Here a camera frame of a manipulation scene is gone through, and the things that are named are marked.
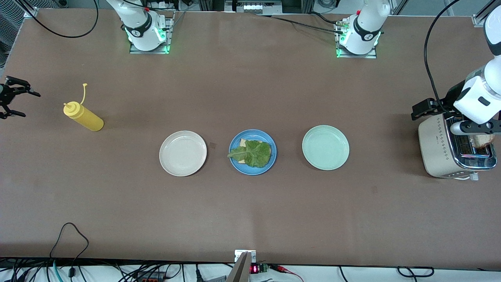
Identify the grey device with white lights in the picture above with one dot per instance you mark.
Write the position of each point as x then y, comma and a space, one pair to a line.
252, 7

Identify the white mount bracket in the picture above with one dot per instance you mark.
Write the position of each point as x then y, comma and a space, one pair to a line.
238, 254

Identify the yellow squeeze bottle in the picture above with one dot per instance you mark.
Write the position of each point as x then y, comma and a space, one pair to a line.
88, 121

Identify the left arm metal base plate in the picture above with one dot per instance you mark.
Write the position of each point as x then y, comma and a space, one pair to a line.
372, 55

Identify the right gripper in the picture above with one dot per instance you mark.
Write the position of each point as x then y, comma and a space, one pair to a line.
3, 96

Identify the green plate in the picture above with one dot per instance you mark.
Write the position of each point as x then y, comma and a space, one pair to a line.
325, 147

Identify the toasted bread slice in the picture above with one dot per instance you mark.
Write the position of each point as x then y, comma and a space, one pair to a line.
483, 141
243, 143

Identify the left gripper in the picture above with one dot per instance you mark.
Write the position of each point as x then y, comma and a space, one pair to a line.
450, 98

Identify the beige plate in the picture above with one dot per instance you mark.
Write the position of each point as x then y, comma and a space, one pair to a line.
183, 153

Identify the grey mesh fabric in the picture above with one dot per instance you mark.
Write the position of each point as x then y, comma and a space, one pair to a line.
6, 31

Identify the aluminium corner bracket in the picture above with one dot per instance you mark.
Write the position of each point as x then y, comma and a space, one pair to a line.
483, 15
31, 9

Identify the green lettuce leaf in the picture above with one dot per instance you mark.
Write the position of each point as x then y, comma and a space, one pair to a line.
254, 153

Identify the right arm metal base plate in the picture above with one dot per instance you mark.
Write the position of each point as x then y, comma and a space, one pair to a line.
169, 35

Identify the blue plate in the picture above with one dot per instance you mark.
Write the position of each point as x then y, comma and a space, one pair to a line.
253, 171

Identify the red LED display module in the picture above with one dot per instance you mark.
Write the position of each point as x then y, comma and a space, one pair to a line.
254, 269

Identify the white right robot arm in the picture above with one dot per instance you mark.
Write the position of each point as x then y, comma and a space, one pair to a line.
137, 19

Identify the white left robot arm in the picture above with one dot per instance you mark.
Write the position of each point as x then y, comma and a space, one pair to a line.
368, 23

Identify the cream and chrome toaster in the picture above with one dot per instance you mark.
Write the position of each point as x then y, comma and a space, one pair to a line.
434, 149

